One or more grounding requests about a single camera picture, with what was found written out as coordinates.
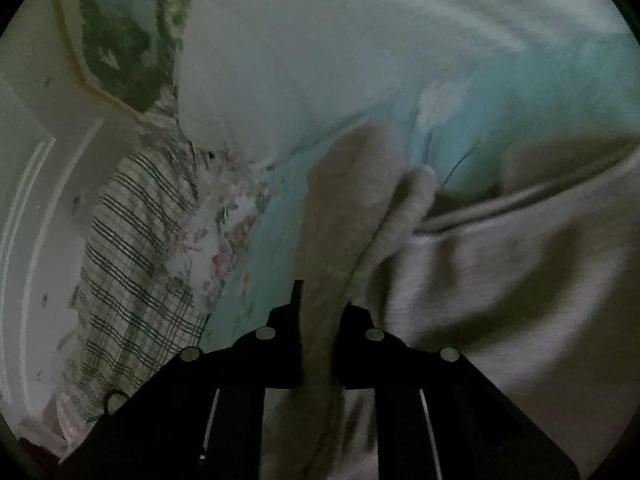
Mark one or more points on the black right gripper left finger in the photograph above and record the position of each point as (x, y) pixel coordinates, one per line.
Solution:
(200, 416)

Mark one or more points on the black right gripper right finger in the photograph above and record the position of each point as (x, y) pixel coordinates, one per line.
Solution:
(436, 416)

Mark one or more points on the grey-pink knit garment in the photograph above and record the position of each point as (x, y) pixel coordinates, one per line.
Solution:
(537, 285)

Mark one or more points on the green plaid bed sheet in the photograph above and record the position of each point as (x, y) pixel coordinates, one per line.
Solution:
(132, 319)

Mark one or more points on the white floral fabric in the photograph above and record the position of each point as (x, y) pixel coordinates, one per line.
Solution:
(214, 235)

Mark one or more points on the light blue floral quilt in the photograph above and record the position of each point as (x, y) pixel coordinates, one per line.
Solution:
(462, 127)

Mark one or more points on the white striped pillow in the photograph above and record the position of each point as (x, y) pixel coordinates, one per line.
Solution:
(262, 78)

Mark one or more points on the green leaf patterned pillow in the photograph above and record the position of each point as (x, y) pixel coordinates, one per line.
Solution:
(128, 49)

